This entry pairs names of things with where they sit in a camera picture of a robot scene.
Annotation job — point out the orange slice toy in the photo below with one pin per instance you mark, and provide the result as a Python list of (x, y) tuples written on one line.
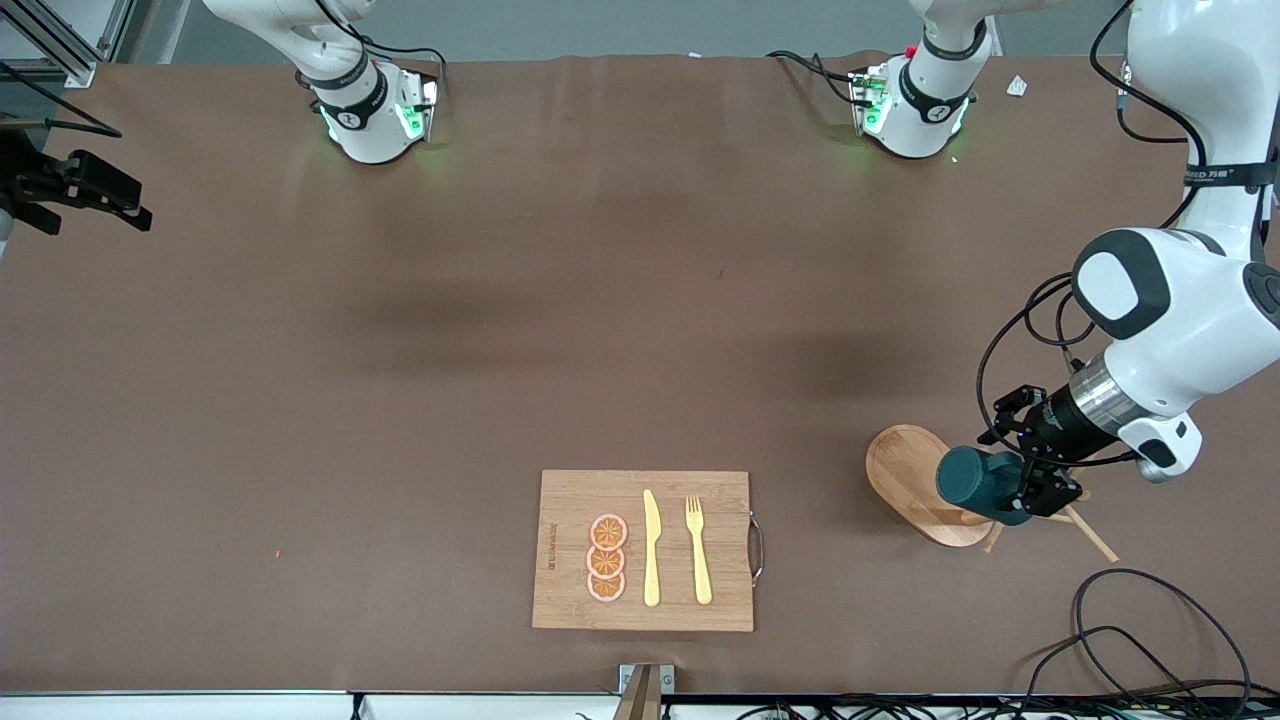
[(605, 562), (608, 532), (606, 588)]

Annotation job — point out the aluminium frame profile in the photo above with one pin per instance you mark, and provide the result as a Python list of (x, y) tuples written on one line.
[(70, 45)]

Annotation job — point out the white table edge rail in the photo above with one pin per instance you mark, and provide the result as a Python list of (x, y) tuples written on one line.
[(200, 708)]

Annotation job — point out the yellow plastic knife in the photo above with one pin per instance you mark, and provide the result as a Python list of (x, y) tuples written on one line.
[(652, 550)]

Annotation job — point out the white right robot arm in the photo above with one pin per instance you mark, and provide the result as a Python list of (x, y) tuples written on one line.
[(365, 120)]

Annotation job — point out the white paper scrap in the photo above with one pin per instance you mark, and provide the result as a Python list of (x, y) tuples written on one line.
[(1017, 86)]

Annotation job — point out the yellow plastic fork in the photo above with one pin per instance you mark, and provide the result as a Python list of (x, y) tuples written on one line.
[(700, 560)]

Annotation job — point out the dark teal cup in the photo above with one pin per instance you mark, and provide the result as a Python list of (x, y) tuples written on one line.
[(975, 478)]

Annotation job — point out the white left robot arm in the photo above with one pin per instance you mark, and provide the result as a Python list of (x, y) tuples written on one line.
[(1190, 320)]

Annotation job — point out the metal table edge bracket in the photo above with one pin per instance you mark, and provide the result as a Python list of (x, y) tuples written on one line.
[(645, 690)]

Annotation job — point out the wooden mug tree stand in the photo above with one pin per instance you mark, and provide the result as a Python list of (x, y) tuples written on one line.
[(905, 470)]

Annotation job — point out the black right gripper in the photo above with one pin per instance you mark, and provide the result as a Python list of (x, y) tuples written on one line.
[(30, 181)]

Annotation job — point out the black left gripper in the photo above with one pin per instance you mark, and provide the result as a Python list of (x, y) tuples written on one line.
[(1056, 424)]

